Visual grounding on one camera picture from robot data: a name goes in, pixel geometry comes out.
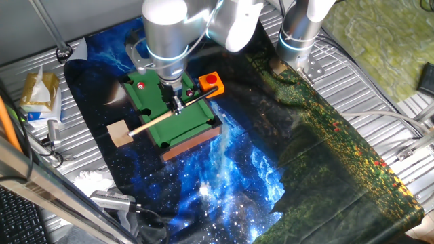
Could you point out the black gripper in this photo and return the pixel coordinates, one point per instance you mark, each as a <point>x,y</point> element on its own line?
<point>167,91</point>

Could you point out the wooden pool cue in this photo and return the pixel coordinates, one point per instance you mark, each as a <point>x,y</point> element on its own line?
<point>149,123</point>

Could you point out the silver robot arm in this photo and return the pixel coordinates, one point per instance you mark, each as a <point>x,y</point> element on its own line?
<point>166,34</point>

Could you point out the maroon pool ball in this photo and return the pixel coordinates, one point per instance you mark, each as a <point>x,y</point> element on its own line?
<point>190,93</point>

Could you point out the mini green pool table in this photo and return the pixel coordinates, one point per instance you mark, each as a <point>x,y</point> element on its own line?
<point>183,125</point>

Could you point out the red striped pool ball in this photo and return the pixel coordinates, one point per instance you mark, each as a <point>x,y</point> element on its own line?
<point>141,86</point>

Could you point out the orange box red button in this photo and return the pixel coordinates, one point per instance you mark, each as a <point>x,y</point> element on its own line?
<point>211,84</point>

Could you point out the wooden cube block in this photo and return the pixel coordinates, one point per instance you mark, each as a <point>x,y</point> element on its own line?
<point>119,133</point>

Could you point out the crumpled white tissue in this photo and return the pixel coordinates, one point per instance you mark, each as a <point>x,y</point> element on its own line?
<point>93,181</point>

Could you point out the white blue tissue pack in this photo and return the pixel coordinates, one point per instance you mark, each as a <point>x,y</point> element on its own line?
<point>47,117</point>

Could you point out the orange pole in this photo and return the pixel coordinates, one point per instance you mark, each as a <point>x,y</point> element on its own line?
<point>7,125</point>

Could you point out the forest print cloth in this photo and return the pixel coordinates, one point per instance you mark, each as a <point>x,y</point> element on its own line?
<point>339,176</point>

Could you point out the black keyboard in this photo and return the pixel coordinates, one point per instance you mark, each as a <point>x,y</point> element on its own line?
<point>17,220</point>

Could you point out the green textured mat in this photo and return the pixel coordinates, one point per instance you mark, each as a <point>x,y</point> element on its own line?
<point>379,44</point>

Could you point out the black flat device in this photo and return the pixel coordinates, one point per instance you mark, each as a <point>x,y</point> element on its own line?
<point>426,79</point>

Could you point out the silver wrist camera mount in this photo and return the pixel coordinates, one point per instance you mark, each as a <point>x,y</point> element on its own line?
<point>135,57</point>

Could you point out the silver ribbed camera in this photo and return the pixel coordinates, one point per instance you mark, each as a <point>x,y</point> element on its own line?
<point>112,200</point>

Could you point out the small camera on stand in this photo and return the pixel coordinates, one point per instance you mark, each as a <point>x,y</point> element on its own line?
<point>53,130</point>

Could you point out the metal frame bar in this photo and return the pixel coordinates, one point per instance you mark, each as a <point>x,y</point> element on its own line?
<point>51,183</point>

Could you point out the metal camera pole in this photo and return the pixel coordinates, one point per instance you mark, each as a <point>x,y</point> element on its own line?
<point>51,27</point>

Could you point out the aluminium corner bracket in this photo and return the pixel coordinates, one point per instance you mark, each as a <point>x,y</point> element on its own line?
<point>415,145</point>

